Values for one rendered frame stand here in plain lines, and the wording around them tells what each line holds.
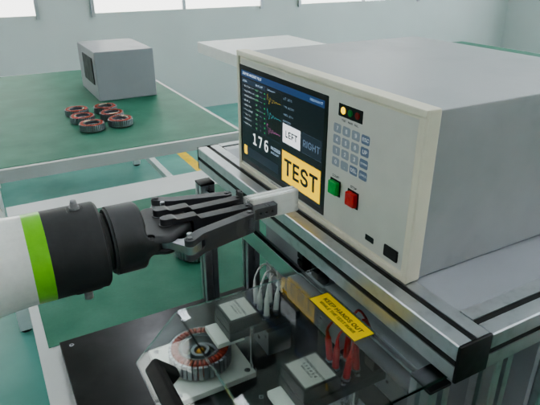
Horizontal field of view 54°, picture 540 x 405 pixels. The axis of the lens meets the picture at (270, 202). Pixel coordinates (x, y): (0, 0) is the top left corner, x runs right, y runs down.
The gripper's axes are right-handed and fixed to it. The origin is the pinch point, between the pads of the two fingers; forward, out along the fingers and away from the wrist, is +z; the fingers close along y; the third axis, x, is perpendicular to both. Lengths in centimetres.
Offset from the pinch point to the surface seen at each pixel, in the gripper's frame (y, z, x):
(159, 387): 10.5, -18.8, -12.3
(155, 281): -55, -1, -43
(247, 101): -25.7, 9.6, 5.9
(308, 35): -469, 308, -54
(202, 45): -113, 37, 2
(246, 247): -39, 15, -30
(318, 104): -4.7, 9.6, 10.3
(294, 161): -10.3, 9.6, 0.3
